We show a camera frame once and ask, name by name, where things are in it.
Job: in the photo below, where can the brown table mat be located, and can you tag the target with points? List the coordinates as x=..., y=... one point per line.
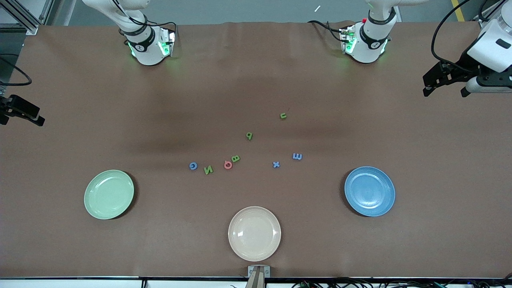
x=256, y=80

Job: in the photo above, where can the grey bracket with tan post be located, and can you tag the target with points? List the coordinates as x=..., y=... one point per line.
x=258, y=276

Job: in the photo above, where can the blue letter G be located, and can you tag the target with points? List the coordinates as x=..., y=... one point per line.
x=193, y=166

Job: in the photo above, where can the green letter N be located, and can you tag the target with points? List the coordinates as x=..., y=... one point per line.
x=208, y=170

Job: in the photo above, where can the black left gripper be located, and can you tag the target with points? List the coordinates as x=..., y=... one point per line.
x=463, y=65

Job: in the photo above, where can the blue plate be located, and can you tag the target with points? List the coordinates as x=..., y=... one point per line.
x=369, y=192

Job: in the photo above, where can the blue letter m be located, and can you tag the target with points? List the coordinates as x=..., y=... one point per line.
x=297, y=156

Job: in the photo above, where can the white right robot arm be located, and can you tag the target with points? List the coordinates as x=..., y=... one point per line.
x=146, y=52

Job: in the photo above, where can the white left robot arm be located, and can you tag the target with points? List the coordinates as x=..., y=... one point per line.
x=366, y=44

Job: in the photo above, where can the aluminium frame profile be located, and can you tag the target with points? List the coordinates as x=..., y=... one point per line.
x=32, y=28

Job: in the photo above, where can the green plate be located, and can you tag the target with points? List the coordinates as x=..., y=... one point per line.
x=108, y=194

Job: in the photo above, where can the beige plate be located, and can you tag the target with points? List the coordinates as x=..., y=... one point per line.
x=254, y=234

